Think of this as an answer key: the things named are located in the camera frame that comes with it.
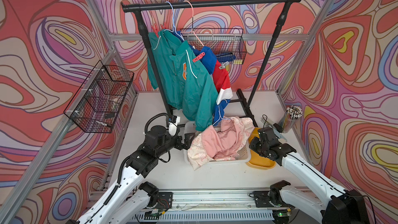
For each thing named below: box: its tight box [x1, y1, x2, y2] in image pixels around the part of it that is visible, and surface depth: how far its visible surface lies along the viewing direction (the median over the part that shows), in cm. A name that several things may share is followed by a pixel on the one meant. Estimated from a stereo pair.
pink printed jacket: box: [187, 116, 255, 171], surface depth 78 cm
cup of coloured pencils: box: [278, 105, 304, 134], surface depth 88 cm
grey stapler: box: [260, 116, 288, 143], surface depth 97 cm
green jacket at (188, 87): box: [146, 29, 219, 132], surface depth 71 cm
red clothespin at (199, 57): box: [192, 51, 206, 63], surface depth 59 cm
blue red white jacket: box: [187, 43, 234, 126], surface depth 66 cm
